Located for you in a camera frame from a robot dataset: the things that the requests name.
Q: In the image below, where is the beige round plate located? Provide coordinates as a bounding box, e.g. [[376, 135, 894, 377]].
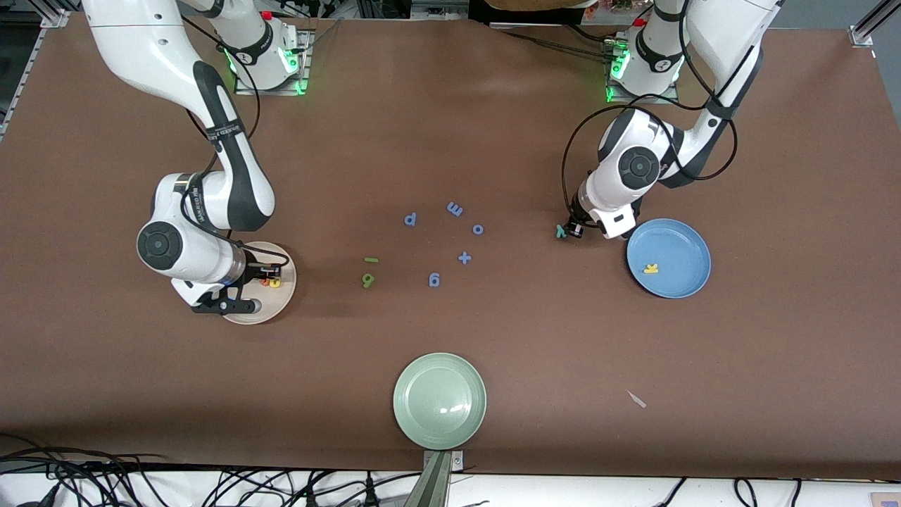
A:
[[210, 241, 297, 325]]

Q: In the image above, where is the blue round plate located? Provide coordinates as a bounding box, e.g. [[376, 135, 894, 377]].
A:
[[626, 218, 712, 299]]

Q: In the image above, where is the brown table cover sheet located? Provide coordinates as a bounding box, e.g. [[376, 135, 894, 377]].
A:
[[0, 11, 901, 481]]

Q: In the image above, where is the mint green round plate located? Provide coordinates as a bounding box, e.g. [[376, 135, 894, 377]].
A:
[[393, 352, 488, 451]]

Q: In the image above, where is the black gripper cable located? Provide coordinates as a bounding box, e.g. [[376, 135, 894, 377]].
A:
[[561, 0, 738, 230], [179, 14, 291, 268]]

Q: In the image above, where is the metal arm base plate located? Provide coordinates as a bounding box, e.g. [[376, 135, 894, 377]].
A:
[[604, 32, 680, 105], [234, 28, 314, 96]]

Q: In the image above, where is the black base power cable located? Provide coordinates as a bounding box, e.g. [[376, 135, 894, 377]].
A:
[[493, 23, 615, 61]]

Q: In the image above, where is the metal camera pole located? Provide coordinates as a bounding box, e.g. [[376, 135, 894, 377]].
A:
[[403, 451, 453, 507]]

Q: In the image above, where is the aluminium frame rail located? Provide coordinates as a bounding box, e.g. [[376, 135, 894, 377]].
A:
[[0, 28, 44, 138], [852, 0, 901, 36]]

